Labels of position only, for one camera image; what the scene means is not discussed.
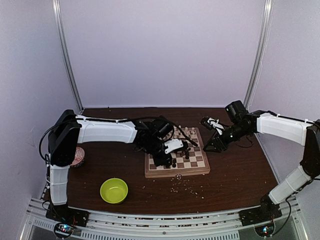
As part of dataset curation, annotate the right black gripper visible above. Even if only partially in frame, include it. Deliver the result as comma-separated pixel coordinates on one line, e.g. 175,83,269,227
203,122,250,153

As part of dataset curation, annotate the dark pawn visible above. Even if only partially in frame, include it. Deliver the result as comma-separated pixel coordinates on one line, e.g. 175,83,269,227
172,158,177,168

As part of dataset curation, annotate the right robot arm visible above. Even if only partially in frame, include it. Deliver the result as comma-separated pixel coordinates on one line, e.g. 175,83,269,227
200,100,320,221

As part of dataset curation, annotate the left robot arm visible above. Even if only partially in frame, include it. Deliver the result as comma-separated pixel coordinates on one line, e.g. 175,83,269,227
46,110,183,222

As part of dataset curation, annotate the pile of dark chess pieces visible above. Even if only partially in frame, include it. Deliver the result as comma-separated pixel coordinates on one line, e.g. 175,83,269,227
180,143,191,160

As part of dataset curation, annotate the wooden chess board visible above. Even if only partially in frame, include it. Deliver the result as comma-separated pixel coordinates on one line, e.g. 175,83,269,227
144,127,211,178

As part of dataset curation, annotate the green plastic bowl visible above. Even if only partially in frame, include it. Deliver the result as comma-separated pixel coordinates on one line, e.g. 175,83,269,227
99,178,129,205

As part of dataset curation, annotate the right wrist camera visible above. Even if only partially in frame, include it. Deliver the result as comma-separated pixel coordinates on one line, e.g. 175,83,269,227
200,116,225,135

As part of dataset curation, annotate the right aluminium frame post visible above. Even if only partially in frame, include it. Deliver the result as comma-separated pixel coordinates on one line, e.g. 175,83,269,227
244,0,274,110

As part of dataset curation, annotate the aluminium frame post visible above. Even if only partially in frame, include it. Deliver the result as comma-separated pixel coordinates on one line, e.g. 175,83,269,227
244,0,274,110
52,0,85,113

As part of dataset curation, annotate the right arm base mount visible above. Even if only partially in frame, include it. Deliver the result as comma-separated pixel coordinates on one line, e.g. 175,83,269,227
238,206,282,238

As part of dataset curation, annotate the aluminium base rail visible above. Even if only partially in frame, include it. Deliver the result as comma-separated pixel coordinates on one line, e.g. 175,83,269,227
19,196,305,240

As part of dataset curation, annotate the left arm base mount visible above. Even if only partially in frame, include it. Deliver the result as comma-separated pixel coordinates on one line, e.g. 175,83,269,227
45,208,89,239

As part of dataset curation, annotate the left aluminium frame post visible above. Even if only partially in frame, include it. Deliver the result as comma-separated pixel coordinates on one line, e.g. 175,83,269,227
52,0,85,113

